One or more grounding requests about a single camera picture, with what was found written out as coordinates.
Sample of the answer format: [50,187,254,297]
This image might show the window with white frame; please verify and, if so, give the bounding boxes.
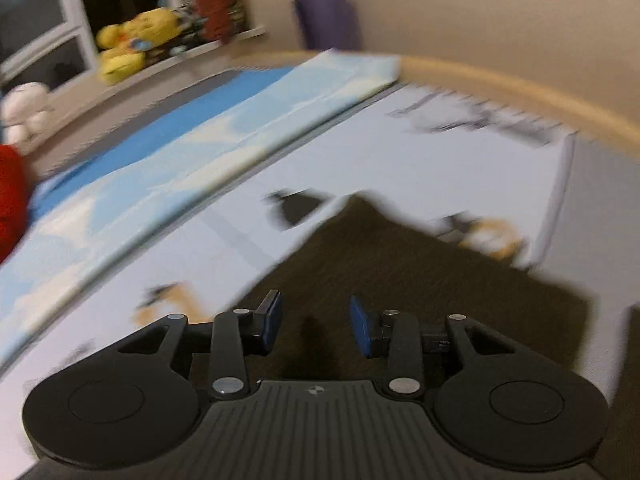
[1,0,96,93]

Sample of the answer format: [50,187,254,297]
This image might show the yellow plush toy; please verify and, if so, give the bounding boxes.
[96,8,182,86]

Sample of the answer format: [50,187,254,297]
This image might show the brown corduroy pants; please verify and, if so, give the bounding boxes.
[241,194,594,380]

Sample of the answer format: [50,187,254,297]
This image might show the purple yoga mat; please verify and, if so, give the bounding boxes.
[293,0,362,51]

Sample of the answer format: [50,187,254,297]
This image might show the wooden bed frame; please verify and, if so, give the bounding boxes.
[234,49,640,143]

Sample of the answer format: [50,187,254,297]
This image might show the light blue patterned blanket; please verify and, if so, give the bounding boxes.
[1,50,400,363]

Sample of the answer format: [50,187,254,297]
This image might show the red knitted blanket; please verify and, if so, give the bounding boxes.
[0,144,30,262]

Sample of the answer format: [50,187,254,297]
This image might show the white plush toy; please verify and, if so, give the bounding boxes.
[1,82,51,146]

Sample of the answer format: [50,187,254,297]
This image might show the patterned white bed sheet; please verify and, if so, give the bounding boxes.
[0,81,629,480]

